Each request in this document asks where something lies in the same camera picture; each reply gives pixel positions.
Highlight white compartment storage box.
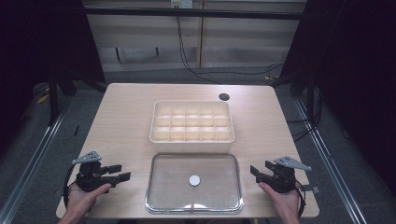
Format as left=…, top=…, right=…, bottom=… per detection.
left=148, top=99, right=235, bottom=154

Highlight metal floor rail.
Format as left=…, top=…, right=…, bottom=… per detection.
left=0, top=99, right=73, bottom=224
left=293, top=96, right=370, bottom=224

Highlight person's left hand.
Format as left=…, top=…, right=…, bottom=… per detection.
left=65, top=182, right=112, bottom=220

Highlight yellow floor scrap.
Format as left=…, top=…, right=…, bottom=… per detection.
left=35, top=93, right=50, bottom=105

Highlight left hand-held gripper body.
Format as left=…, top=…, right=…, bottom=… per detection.
left=71, top=150, right=118, bottom=192

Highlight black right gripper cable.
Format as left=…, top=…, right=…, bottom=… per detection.
left=293, top=179, right=308, bottom=218

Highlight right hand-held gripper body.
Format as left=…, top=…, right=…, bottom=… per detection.
left=262, top=155, right=313, bottom=194

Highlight black metal stand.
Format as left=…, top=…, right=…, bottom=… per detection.
left=47, top=69, right=61, bottom=127

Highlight long black wall cable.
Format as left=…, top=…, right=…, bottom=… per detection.
left=175, top=15, right=285, bottom=85

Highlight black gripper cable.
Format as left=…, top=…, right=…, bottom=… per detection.
left=293, top=179, right=308, bottom=218
left=63, top=163, right=78, bottom=210

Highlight black floor cables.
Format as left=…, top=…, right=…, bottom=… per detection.
left=285, top=87, right=323, bottom=144

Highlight grey strap tag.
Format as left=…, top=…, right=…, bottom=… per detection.
left=300, top=184, right=320, bottom=194

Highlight white round lid disc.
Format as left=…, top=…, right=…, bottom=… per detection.
left=188, top=174, right=202, bottom=188

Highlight person's right hand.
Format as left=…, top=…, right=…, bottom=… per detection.
left=258, top=181, right=302, bottom=220

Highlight transparent plastic lid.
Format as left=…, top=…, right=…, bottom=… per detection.
left=145, top=152, right=244, bottom=216

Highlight wooden vertical wall strip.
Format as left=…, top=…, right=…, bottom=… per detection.
left=198, top=1, right=207, bottom=69

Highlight black horizontal bar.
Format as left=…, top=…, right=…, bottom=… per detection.
left=83, top=7, right=304, bottom=21

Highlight white wall power outlet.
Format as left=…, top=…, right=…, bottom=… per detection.
left=170, top=0, right=194, bottom=9

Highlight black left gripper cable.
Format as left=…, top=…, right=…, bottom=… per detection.
left=63, top=163, right=78, bottom=210

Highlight black curtain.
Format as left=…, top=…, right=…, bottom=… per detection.
left=270, top=0, right=396, bottom=190
left=0, top=0, right=106, bottom=157

